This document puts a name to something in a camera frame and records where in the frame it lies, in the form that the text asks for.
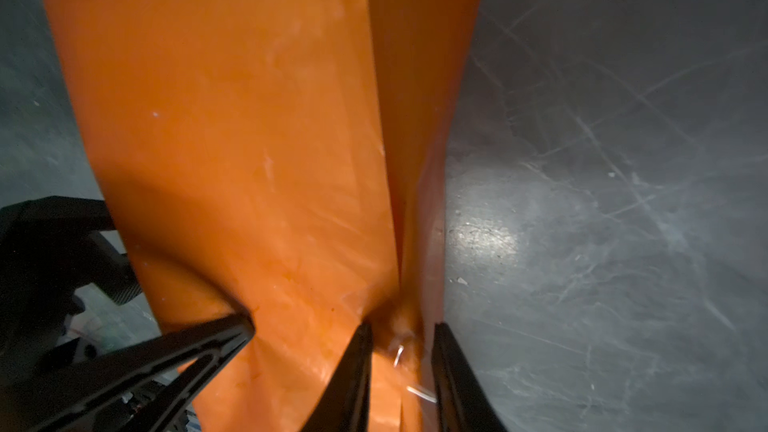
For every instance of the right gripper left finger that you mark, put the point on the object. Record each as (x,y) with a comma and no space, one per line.
(345,403)

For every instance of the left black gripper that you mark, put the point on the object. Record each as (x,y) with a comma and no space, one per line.
(52,246)

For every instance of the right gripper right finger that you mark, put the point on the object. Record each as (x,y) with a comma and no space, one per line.
(461,403)

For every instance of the yellow orange wrapping paper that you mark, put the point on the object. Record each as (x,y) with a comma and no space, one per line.
(285,156)

